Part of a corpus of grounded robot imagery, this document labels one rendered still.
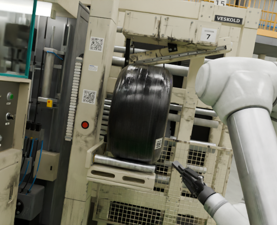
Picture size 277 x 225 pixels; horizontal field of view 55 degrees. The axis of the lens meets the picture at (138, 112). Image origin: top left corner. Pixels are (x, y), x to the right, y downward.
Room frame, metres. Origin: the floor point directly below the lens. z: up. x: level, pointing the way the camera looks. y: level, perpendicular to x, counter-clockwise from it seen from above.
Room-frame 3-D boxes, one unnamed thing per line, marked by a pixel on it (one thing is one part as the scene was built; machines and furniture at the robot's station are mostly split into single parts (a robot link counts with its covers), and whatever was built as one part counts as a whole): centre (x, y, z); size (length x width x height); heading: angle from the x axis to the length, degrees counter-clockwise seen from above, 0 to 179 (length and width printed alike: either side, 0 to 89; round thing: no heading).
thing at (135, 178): (1.41, 0.04, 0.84); 0.36 x 0.09 x 0.06; 85
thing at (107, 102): (1.94, 0.21, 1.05); 0.20 x 0.15 x 0.30; 85
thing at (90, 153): (1.56, 0.20, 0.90); 0.40 x 0.03 x 0.10; 175
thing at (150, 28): (1.83, -0.13, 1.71); 0.61 x 0.25 x 0.15; 85
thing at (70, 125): (1.53, 0.37, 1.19); 0.05 x 0.04 x 0.48; 175
